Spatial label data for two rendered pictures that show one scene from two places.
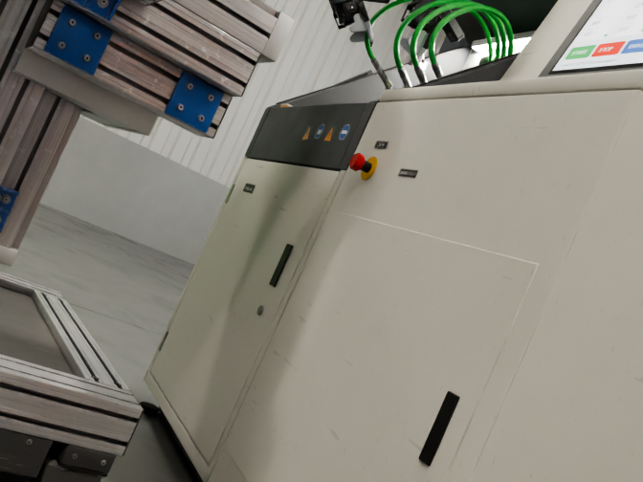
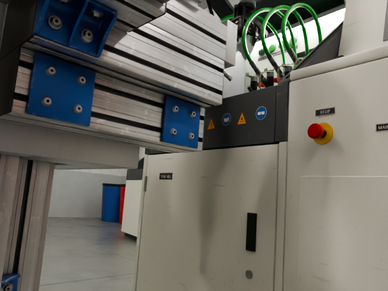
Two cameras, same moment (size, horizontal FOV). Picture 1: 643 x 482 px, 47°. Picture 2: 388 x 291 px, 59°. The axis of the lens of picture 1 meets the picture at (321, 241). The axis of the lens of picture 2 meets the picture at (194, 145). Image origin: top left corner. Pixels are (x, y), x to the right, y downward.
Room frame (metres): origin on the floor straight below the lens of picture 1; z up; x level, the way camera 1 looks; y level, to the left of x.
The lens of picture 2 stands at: (0.75, 0.45, 0.63)
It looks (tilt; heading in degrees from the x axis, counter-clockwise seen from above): 8 degrees up; 346
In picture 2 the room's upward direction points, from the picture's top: 4 degrees clockwise
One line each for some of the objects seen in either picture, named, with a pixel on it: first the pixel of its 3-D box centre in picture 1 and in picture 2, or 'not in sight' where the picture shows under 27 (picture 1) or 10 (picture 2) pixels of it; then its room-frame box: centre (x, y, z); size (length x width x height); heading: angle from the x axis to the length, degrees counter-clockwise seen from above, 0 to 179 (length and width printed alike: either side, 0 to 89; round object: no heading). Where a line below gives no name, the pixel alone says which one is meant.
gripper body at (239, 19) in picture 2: (427, 10); (243, 21); (1.94, -0.01, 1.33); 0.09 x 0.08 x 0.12; 115
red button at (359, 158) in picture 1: (362, 164); (318, 131); (1.44, -0.01, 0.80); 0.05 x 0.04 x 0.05; 25
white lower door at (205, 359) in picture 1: (232, 287); (192, 255); (1.86, 0.16, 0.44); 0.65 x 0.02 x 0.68; 25
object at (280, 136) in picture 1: (306, 137); (205, 127); (1.86, 0.14, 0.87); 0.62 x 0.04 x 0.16; 25
